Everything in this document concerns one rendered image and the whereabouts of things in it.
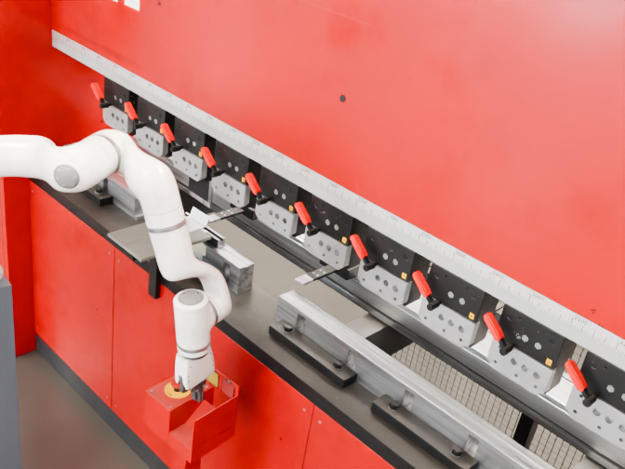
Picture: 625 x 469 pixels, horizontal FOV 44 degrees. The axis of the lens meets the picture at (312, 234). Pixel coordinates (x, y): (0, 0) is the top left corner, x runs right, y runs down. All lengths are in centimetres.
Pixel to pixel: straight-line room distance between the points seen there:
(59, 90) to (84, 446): 135
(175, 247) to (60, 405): 164
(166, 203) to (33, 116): 140
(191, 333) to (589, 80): 105
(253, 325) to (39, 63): 131
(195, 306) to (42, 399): 160
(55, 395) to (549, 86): 243
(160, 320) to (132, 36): 91
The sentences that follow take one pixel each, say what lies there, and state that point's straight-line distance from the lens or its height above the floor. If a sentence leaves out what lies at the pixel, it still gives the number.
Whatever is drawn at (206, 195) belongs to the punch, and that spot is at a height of 112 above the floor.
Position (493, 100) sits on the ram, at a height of 175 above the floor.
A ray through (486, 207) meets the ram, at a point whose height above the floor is 153.
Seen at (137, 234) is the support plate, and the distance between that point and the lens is 243.
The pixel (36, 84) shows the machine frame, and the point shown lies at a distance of 303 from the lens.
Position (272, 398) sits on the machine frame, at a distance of 224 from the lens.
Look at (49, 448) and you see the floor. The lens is 314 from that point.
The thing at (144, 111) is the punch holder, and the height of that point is 130.
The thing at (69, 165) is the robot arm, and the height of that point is 147.
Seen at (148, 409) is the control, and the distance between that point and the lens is 220.
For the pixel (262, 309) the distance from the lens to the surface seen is 235.
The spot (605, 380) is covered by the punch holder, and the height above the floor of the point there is 130.
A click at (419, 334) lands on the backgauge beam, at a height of 93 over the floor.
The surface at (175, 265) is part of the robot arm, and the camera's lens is 180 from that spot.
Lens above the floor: 221
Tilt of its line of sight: 28 degrees down
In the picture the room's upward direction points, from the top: 9 degrees clockwise
